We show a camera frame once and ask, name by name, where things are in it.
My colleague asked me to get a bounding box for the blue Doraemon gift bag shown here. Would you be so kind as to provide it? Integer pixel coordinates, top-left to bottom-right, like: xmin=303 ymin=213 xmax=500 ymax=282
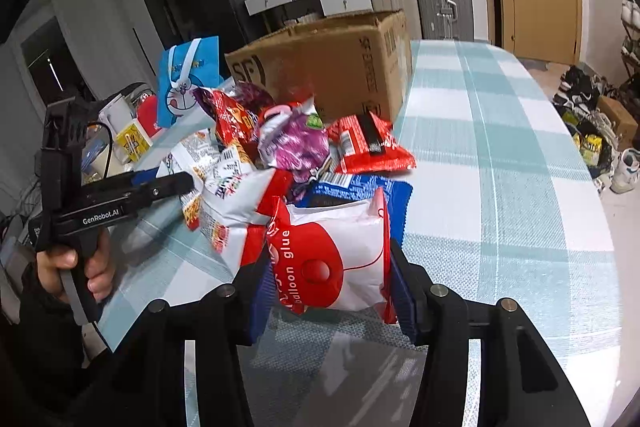
xmin=156 ymin=37 xmax=224 ymax=128

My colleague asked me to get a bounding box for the black trash bag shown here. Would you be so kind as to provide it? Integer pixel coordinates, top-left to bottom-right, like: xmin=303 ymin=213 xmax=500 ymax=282
xmin=559 ymin=108 xmax=620 ymax=194

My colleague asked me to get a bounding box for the red Oreo snack pack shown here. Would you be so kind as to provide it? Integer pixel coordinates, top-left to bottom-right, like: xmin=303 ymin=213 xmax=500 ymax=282
xmin=258 ymin=102 xmax=300 ymax=126

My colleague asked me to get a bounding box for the yellow small box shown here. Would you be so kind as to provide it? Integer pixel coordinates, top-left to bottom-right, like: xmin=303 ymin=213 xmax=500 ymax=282
xmin=115 ymin=118 xmax=153 ymax=162

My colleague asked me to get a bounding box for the blue snack bag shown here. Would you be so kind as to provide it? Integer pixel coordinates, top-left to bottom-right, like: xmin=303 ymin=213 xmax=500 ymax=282
xmin=296 ymin=173 xmax=413 ymax=246

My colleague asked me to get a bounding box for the red snack pack black stripe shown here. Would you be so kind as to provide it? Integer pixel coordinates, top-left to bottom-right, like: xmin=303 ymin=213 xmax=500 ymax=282
xmin=326 ymin=112 xmax=416 ymax=174

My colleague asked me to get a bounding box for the checkered teal tablecloth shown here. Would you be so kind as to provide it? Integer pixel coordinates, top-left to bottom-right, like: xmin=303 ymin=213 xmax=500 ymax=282
xmin=98 ymin=41 xmax=620 ymax=426

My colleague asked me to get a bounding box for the person's left hand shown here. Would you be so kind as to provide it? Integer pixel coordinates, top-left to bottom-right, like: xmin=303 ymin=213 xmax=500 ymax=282
xmin=34 ymin=229 xmax=117 ymax=306

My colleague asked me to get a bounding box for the purple white snack bag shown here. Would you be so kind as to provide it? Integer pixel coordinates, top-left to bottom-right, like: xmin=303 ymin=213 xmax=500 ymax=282
xmin=257 ymin=98 xmax=330 ymax=183

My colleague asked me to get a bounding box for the brown cardboard box on floor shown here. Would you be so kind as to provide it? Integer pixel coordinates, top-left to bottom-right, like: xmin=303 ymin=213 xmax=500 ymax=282
xmin=597 ymin=95 xmax=639 ymax=152

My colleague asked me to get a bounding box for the white sneaker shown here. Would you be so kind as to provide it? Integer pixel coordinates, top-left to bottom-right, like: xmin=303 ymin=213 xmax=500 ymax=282
xmin=611 ymin=147 xmax=640 ymax=194

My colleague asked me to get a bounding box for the shoe rack with shoes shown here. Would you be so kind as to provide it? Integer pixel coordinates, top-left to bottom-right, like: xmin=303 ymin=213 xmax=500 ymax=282
xmin=620 ymin=0 xmax=640 ymax=76

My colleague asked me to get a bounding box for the white mug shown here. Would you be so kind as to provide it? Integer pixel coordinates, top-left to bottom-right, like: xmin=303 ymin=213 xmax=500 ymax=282
xmin=99 ymin=94 xmax=134 ymax=136

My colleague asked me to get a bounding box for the dark purple candy bag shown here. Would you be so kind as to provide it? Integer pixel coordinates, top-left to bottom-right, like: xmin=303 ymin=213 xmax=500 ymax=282
xmin=228 ymin=82 xmax=274 ymax=115

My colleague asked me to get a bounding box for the red ring snack bag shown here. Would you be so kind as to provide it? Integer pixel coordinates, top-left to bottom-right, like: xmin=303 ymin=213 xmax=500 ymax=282
xmin=192 ymin=88 xmax=258 ymax=160

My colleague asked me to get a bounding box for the brown cardboard SF box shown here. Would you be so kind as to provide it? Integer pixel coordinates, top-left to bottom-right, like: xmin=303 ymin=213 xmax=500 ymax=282
xmin=226 ymin=11 xmax=412 ymax=122

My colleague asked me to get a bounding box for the white red balloon glue bag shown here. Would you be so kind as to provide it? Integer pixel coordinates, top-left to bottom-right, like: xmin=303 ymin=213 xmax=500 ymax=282
xmin=267 ymin=188 xmax=396 ymax=324

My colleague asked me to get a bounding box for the white red printed snack bag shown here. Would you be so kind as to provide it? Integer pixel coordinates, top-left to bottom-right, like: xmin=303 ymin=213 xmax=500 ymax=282
xmin=157 ymin=131 xmax=293 ymax=274

